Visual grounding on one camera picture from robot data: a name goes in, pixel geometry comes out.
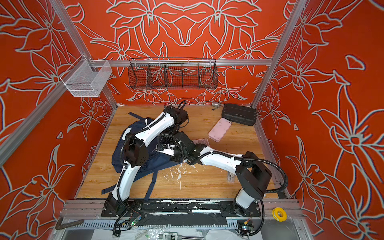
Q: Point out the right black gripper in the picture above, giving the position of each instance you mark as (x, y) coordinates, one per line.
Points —
(173, 143)

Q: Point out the navy blue backpack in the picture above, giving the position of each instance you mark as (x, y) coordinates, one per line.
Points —
(135, 157)

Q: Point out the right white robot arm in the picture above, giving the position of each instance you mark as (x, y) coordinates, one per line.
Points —
(252, 172)

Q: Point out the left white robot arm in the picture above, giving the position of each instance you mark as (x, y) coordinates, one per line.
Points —
(146, 147)

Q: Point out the white pink calculator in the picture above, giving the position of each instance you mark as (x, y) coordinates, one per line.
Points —
(202, 141)

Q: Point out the pink pencil case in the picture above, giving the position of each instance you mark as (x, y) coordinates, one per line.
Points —
(219, 130)

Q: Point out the black hard plastic case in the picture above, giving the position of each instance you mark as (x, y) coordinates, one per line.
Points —
(239, 114)

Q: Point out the yellow tape roll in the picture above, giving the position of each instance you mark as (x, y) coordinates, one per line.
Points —
(279, 214)

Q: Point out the black wire wall basket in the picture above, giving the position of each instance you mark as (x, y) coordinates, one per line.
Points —
(173, 74)

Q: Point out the white wire wall basket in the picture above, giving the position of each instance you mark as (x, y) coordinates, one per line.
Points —
(83, 79)

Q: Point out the rusty metal bracket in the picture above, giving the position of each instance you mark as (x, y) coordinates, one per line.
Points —
(60, 225)

